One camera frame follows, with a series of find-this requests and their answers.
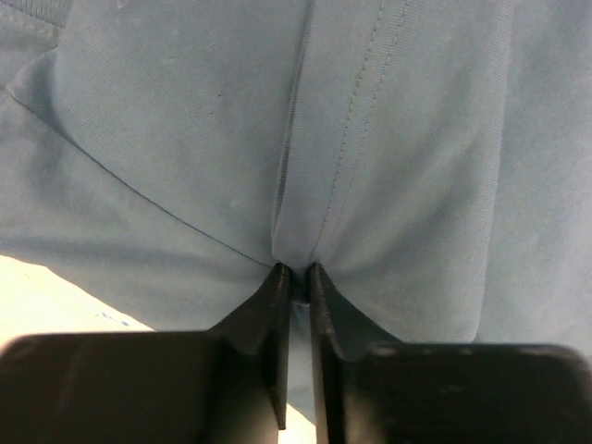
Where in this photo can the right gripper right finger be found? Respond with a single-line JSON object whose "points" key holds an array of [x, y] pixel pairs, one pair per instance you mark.
{"points": [[370, 387]]}

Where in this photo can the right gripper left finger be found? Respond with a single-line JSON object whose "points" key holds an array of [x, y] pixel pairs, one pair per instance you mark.
{"points": [[227, 384]]}

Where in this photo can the blue t shirt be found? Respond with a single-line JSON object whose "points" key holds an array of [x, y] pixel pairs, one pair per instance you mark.
{"points": [[159, 157]]}

